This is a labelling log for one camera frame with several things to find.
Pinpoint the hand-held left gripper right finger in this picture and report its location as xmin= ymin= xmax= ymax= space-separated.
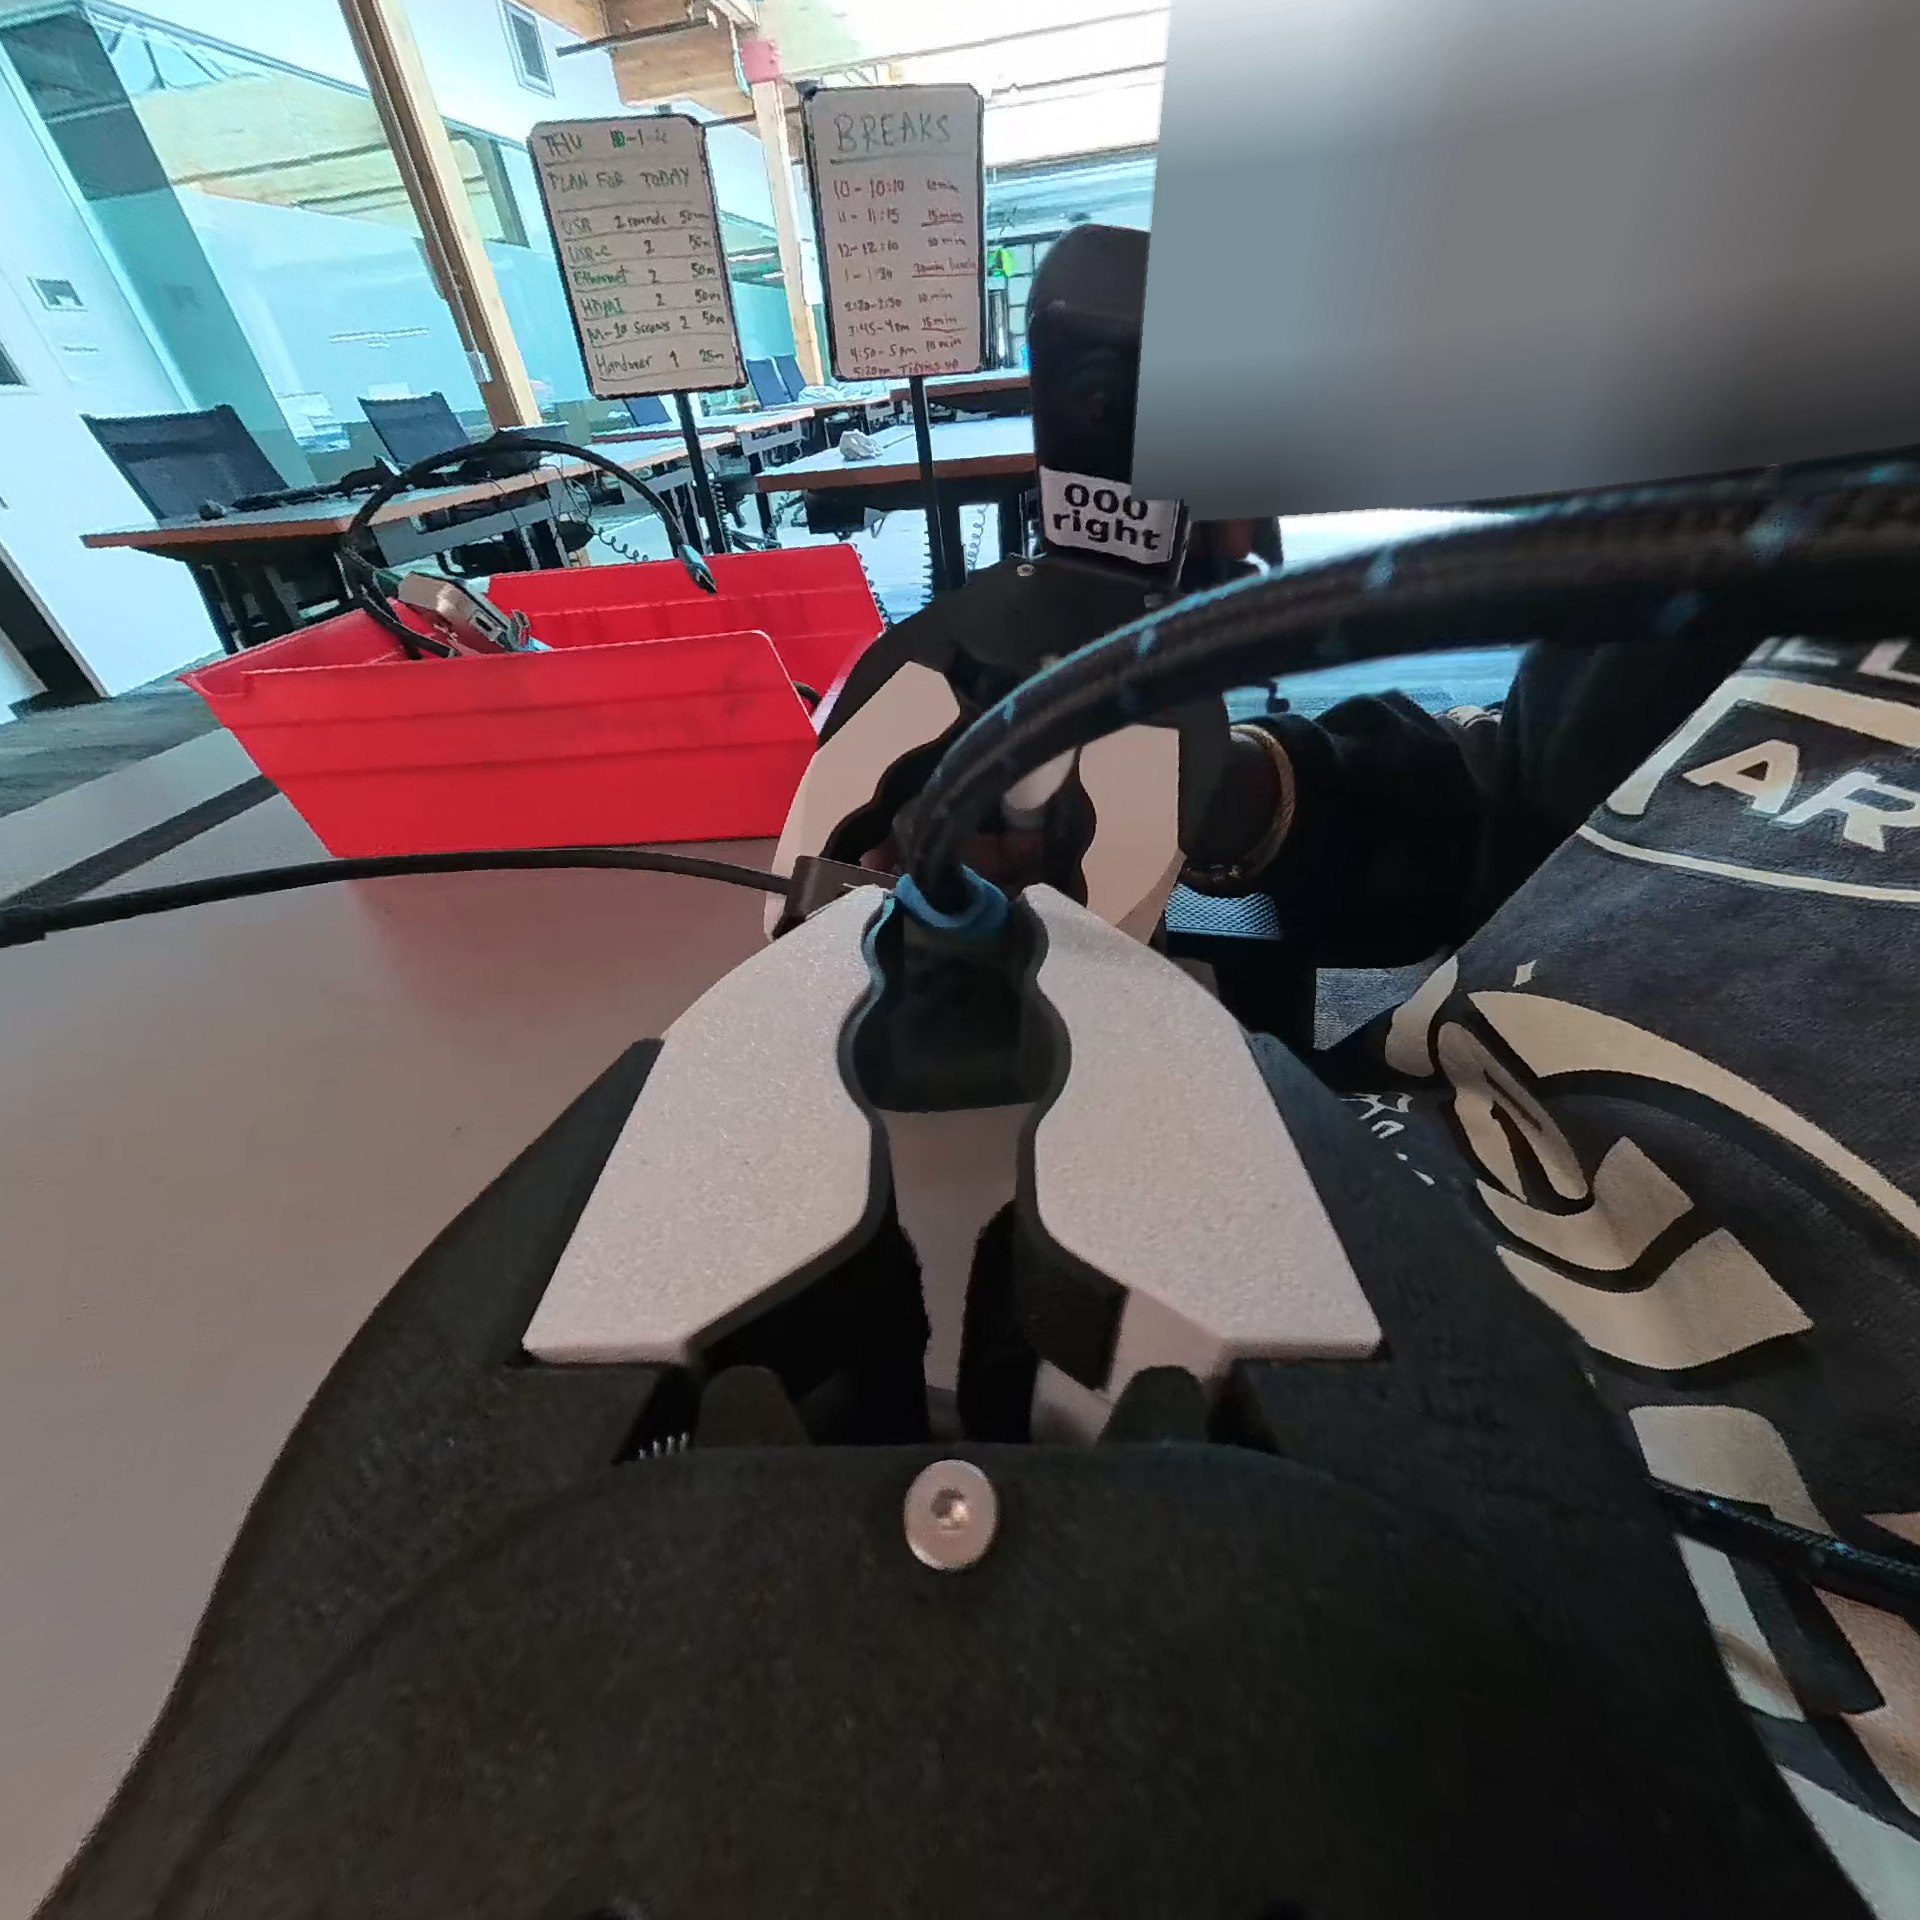
xmin=1016 ymin=883 xmax=1382 ymax=1439

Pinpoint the small handwritten whiteboard on stand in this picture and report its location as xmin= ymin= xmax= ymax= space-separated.
xmin=527 ymin=116 xmax=748 ymax=560
xmin=802 ymin=83 xmax=988 ymax=589

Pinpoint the black office chair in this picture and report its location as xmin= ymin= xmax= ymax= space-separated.
xmin=359 ymin=394 xmax=482 ymax=471
xmin=82 ymin=404 xmax=295 ymax=518

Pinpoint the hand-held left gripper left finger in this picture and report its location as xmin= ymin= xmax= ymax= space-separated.
xmin=520 ymin=886 xmax=899 ymax=1366

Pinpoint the person's dark printed shirt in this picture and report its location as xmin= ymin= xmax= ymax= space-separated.
xmin=1311 ymin=631 xmax=1920 ymax=1920

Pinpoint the black braided hdmi cable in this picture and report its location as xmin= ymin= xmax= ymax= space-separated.
xmin=1662 ymin=1480 xmax=1920 ymax=1579
xmin=856 ymin=458 xmax=1920 ymax=1115
xmin=343 ymin=434 xmax=720 ymax=662

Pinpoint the person's right hand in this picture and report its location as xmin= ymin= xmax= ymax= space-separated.
xmin=1223 ymin=722 xmax=1300 ymax=898

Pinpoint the wooden office desk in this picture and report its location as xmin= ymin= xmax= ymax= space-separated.
xmin=756 ymin=428 xmax=1040 ymax=589
xmin=82 ymin=434 xmax=752 ymax=647

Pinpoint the red plastic bin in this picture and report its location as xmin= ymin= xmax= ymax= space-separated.
xmin=175 ymin=631 xmax=826 ymax=859
xmin=392 ymin=544 xmax=886 ymax=736

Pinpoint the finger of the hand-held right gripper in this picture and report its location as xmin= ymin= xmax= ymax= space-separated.
xmin=1067 ymin=717 xmax=1194 ymax=950
xmin=766 ymin=651 xmax=970 ymax=939

